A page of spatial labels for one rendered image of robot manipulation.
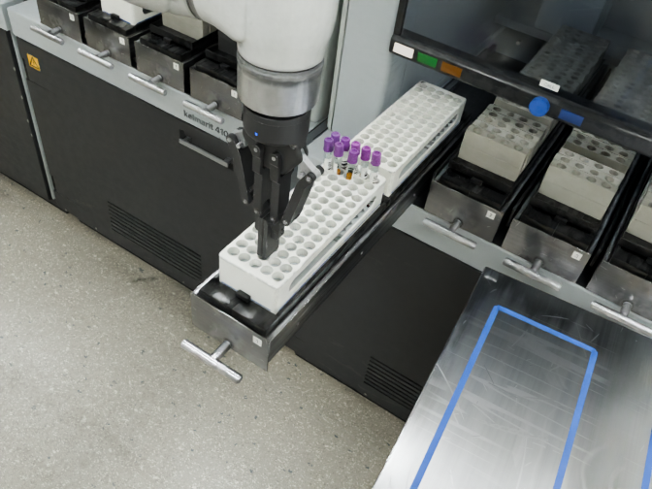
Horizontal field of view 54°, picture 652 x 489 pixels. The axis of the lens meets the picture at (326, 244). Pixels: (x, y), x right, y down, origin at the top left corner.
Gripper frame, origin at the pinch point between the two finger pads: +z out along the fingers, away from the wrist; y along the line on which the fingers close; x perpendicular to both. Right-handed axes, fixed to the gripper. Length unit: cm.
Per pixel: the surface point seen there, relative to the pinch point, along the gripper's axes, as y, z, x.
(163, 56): 54, 10, -37
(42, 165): 108, 66, -38
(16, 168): 121, 74, -37
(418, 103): 2, 4, -50
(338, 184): 0.2, 3.5, -18.4
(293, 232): -0.5, 3.5, -5.3
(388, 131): 1.3, 3.7, -36.8
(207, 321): 3.8, 13.4, 8.4
